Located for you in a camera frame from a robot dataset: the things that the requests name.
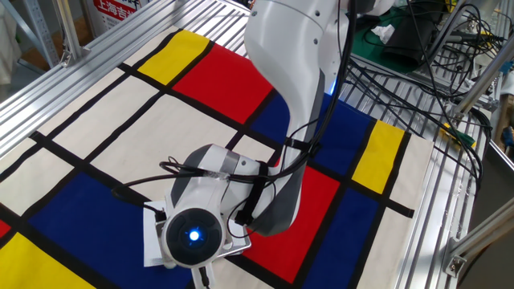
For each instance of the flat silver metal device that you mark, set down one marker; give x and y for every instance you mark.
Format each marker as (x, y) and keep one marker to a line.
(241, 247)

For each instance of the crumpled white tissue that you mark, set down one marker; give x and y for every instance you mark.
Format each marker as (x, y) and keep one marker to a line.
(383, 33)

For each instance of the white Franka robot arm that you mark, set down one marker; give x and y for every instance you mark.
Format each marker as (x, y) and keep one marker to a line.
(289, 60)

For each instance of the red white sign box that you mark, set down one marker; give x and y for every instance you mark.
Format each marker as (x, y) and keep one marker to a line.
(116, 10)

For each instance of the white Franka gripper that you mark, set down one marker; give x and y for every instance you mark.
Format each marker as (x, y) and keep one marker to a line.
(212, 279)

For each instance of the aluminium frame post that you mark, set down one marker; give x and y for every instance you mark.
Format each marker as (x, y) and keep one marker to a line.
(478, 241)
(70, 32)
(482, 80)

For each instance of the Mondrian pattern tablecloth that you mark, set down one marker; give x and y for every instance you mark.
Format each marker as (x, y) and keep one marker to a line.
(120, 128)

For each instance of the green mat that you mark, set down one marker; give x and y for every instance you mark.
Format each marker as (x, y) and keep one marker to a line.
(369, 56)

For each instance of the yellow green hand tool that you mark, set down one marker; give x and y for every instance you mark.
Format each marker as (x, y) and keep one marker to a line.
(458, 135)

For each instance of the black pouch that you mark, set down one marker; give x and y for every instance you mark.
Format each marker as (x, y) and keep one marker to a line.
(409, 40)

